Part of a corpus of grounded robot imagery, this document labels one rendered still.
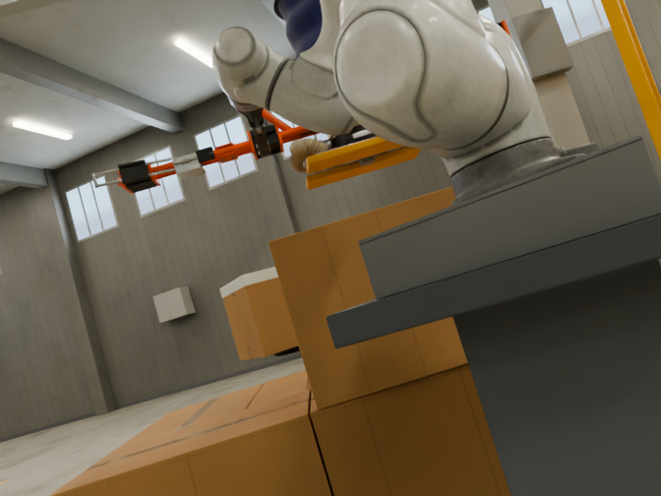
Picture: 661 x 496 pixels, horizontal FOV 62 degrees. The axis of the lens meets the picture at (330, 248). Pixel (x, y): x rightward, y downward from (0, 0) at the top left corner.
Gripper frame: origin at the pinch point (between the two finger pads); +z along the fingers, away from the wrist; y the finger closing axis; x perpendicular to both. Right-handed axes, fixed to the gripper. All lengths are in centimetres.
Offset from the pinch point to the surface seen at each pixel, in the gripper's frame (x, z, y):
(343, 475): -4, -5, 84
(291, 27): 16.8, 8.9, -27.0
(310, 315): -0.7, -5.1, 48.3
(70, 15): -181, 556, -407
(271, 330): -19, 135, 51
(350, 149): 20.6, -0.4, 12.3
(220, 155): -11.1, 11.5, 1.0
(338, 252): 9.8, -5.6, 36.4
